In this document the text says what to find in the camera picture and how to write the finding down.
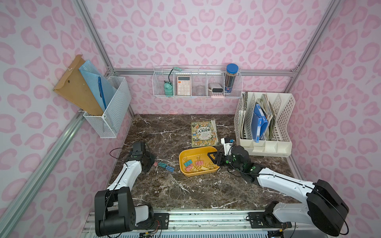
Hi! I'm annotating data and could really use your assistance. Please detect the teal binder clip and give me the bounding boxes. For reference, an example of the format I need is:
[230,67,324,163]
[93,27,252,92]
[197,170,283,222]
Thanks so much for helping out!
[158,162,168,168]

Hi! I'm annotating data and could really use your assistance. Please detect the blue binder clip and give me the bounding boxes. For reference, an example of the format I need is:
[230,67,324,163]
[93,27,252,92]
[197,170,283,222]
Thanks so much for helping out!
[165,166,175,173]

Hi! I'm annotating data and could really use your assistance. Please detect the yellow plastic storage tray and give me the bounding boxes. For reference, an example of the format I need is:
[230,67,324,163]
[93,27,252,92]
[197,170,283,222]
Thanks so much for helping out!
[179,146,219,177]

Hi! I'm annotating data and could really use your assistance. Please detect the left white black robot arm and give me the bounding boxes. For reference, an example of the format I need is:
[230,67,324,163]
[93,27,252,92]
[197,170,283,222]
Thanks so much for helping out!
[94,141,155,237]

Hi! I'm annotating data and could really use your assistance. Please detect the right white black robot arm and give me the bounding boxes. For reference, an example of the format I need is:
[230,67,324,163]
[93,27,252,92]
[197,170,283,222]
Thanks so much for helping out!
[207,138,349,237]

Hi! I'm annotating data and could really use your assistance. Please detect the blue file folder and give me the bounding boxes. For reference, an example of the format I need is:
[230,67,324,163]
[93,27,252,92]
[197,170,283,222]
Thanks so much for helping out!
[251,103,268,142]

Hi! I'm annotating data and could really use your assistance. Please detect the illustrated children's history book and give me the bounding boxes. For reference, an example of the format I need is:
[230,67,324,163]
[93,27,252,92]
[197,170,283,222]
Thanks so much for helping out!
[191,120,218,148]

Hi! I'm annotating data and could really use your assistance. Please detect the white plastic file organizer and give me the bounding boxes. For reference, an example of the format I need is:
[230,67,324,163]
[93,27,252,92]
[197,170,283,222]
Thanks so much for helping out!
[234,92,295,158]

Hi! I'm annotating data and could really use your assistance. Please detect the papers in file organizer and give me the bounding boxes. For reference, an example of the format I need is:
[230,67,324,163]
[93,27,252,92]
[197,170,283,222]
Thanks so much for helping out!
[235,92,276,141]

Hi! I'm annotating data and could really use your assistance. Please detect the green mini desk fan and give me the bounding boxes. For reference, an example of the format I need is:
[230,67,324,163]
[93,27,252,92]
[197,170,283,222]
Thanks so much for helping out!
[164,67,182,96]

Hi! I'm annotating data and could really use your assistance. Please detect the clear glass cup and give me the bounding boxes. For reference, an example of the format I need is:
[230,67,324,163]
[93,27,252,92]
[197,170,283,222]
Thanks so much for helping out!
[195,86,206,97]

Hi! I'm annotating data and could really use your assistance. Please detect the blue pen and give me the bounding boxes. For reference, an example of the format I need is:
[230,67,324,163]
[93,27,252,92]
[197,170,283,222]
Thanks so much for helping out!
[98,76,107,110]

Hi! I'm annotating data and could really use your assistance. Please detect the white desk calculator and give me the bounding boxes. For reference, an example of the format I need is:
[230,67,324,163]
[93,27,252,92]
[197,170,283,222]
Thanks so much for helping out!
[177,75,191,96]

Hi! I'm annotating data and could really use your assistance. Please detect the blue lid pencil tube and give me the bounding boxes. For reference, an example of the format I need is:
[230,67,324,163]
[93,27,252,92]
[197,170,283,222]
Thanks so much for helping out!
[224,63,239,94]

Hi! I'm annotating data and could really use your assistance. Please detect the light blue document folder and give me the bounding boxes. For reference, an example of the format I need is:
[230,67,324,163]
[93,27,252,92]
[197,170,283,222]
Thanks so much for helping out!
[79,60,117,112]

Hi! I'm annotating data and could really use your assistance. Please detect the brown kraft envelope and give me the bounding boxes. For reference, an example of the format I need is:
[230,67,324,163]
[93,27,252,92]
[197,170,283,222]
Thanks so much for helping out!
[53,55,103,116]

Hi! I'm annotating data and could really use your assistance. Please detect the white mesh wall basket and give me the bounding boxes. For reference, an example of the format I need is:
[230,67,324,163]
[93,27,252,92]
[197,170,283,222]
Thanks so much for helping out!
[83,76,132,138]

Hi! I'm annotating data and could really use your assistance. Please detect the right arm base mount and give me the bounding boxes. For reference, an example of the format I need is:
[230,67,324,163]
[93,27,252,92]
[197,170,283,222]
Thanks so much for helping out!
[246,201,293,230]

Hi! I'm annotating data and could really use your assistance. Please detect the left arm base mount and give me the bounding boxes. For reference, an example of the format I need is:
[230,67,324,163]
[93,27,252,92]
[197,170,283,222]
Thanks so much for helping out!
[134,205,170,230]

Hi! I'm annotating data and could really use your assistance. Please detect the white wire wall shelf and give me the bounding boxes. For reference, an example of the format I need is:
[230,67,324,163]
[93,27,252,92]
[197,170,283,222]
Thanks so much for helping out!
[152,65,243,98]

